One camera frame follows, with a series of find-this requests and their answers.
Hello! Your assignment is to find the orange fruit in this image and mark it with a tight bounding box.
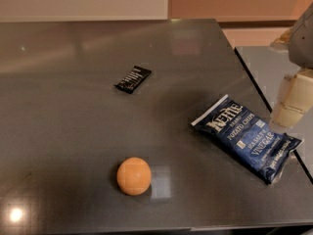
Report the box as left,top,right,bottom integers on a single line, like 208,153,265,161
116,157,152,196

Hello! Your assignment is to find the grey side table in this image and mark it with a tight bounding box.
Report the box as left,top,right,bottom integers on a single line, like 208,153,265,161
235,46,313,183

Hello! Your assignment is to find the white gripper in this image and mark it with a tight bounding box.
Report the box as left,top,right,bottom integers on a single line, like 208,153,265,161
270,3,313,128

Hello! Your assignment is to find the blue kettle chips bag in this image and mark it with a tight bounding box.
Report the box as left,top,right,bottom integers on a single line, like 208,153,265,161
192,95,302,183

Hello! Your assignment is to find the black rxbar chocolate wrapper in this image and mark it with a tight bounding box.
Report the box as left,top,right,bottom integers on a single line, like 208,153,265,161
115,66,152,94

